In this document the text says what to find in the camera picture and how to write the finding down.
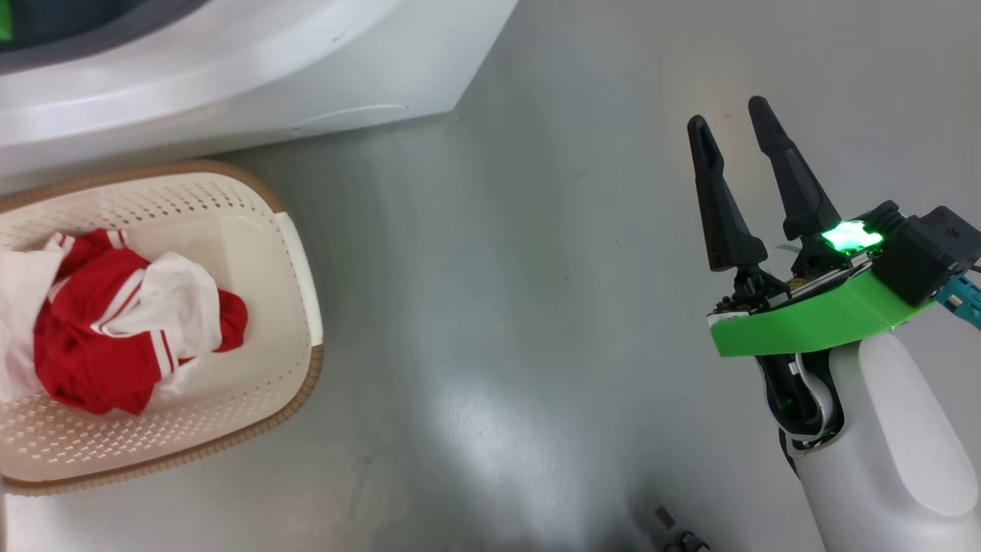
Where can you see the white front-load washing machine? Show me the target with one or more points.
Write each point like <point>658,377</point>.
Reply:
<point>268,77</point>

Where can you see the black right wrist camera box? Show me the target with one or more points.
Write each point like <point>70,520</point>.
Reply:
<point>927,257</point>

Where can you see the cream laundry basket brown rim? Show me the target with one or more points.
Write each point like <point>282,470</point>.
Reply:
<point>253,268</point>

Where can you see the red and white striped garment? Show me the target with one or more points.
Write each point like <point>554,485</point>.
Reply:
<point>92,345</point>

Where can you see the round washer filter cover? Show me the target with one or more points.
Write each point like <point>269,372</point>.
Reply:
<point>352,116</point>

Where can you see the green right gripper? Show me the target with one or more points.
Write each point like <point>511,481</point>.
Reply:
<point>812,326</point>

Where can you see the grey rubber door gasket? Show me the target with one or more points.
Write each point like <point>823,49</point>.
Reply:
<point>92,31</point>

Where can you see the dark robot base fitting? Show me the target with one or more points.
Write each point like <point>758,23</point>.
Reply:
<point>678,533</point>

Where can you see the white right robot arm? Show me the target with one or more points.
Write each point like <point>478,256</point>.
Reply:
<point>897,460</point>

